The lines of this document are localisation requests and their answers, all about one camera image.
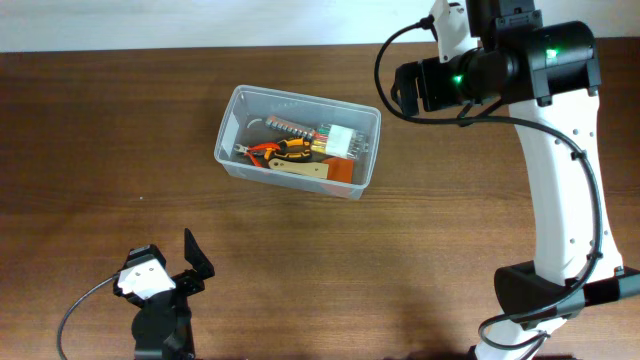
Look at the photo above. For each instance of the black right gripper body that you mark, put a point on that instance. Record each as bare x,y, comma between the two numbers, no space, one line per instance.
459,81

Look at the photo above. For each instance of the clear box of coloured bits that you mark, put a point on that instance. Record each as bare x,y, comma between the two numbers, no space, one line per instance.
339,141

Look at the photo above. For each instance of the clear plastic container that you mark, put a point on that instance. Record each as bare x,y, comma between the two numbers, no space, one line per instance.
249,106

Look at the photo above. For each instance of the orange scraper wooden handle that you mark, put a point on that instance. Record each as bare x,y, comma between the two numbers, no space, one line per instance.
332,176

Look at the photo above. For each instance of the red handled small pliers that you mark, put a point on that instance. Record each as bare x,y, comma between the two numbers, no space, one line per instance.
258,154

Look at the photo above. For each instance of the orange black long-nose pliers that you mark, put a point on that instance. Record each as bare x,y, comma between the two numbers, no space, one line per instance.
294,150

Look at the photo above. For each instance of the orange perforated strip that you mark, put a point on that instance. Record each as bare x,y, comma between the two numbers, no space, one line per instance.
290,127

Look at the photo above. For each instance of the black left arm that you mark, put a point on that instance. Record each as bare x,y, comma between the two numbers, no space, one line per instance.
162,327

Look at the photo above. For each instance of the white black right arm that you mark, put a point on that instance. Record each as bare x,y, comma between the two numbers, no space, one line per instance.
553,104

